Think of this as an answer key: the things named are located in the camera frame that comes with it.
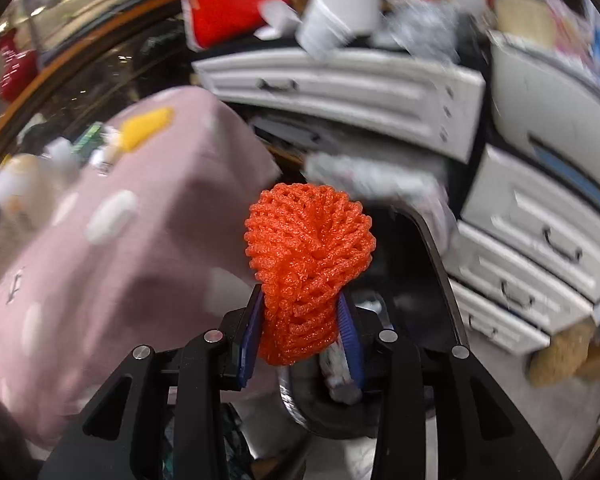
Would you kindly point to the crumpled clear plastic bag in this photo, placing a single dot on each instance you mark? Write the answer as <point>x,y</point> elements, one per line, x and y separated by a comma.
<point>420,32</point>

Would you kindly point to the beige tape roll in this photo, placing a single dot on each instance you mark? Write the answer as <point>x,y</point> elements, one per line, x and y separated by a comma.
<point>525,20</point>

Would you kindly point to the white lower drawer unit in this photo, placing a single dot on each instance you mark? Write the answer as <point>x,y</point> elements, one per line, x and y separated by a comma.
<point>525,260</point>

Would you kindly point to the large white paper cup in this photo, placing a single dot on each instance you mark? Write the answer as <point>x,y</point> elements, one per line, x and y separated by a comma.
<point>337,15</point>

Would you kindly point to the small white paper cup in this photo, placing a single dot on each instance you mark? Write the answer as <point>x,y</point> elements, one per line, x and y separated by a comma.
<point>277,20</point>

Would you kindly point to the white drawer cabinet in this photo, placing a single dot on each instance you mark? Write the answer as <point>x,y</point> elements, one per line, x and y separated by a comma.
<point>355,95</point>

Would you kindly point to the green white milk carton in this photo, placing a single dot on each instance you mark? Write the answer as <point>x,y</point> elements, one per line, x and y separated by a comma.
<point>87,138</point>

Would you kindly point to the orange foam fruit net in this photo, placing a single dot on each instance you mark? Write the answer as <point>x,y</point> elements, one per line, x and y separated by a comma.
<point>305,260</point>

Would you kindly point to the small white plastic bottle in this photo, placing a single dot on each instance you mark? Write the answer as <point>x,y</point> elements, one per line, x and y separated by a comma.
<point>107,147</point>

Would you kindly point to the red fabric bag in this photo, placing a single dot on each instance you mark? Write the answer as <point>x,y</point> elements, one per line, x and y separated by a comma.
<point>230,5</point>

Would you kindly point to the wooden counter rail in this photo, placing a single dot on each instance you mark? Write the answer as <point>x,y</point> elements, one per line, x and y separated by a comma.
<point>80,45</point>

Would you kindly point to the white fluffy cloth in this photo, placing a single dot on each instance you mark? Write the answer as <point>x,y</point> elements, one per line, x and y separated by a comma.
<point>380,180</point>

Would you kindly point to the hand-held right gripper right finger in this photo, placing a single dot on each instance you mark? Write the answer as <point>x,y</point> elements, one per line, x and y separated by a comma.
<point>350,345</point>

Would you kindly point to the white printer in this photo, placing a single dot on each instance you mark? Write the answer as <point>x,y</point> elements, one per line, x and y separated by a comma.
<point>555,110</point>

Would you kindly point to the black trash bin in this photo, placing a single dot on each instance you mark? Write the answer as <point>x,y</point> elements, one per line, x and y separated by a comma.
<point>430,300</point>

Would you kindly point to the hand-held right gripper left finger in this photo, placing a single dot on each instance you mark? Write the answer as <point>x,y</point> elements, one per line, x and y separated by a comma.
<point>250,340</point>

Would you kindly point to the red ceramic vase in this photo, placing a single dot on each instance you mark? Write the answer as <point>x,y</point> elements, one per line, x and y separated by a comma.
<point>15,70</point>

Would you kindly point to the yellow foam fruit net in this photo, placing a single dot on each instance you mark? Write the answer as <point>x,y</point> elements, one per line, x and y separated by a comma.
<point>142,127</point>

